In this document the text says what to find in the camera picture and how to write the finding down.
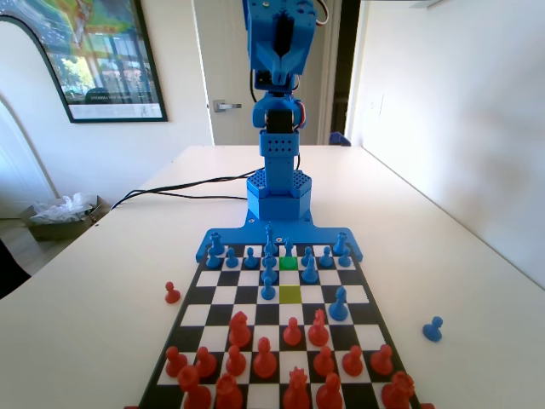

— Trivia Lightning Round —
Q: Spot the blue king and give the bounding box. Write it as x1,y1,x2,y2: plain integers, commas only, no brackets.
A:
262,221,277,256

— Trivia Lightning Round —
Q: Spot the black and white chessboard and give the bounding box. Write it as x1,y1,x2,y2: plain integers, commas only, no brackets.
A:
138,242,422,409

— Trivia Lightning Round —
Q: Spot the red chess queen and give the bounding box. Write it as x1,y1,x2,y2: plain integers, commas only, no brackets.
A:
282,366,312,409

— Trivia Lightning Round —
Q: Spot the red chess rook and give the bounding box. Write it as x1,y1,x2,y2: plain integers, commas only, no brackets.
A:
381,370,416,409
176,365,213,409

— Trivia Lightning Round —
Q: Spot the white door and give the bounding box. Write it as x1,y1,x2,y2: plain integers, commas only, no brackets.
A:
192,0,341,147

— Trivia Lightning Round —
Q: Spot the small blue plastic part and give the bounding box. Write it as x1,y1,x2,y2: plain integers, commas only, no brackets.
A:
327,130,353,148

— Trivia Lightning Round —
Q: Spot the framed poster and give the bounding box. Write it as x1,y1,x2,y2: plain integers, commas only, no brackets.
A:
0,0,169,125

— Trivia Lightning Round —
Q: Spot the white arched panel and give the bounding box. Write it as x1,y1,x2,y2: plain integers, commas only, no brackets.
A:
0,95,59,222
0,16,73,201

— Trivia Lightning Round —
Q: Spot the clear plastic wrap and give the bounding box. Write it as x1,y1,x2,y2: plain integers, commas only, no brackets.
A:
30,192,98,226

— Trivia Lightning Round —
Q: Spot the blue pawn left on board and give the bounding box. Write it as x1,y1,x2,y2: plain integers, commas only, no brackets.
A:
330,285,350,322

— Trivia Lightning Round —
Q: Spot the cardboard box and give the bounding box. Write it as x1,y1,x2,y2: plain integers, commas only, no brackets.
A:
21,194,112,243

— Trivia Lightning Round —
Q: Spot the blue base mount plate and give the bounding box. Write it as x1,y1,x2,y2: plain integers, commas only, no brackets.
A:
194,207,366,264

